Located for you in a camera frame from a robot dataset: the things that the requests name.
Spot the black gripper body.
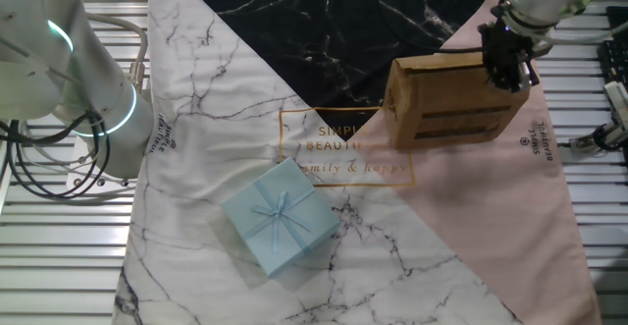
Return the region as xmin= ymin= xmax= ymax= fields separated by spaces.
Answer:
xmin=478 ymin=5 xmax=539 ymax=90

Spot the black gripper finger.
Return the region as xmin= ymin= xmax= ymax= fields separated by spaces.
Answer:
xmin=484 ymin=62 xmax=510 ymax=90
xmin=513 ymin=59 xmax=539 ymax=94

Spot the brown cardboard box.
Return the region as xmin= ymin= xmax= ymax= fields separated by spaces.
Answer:
xmin=382 ymin=51 xmax=531 ymax=150

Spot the light blue gift box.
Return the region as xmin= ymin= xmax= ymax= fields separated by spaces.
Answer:
xmin=220 ymin=156 xmax=342 ymax=279

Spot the black keyboard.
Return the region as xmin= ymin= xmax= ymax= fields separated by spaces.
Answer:
xmin=597 ymin=5 xmax=628 ymax=88

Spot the marble pattern tablecloth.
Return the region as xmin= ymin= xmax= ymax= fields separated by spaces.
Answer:
xmin=111 ymin=0 xmax=603 ymax=325

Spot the silver cable connector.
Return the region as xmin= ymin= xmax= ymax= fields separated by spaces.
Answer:
xmin=568 ymin=122 xmax=628 ymax=152

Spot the small silver camera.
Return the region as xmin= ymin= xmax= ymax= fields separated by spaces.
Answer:
xmin=602 ymin=81 xmax=628 ymax=130

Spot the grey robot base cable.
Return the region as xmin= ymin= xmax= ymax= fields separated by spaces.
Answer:
xmin=82 ymin=13 xmax=149 ymax=93

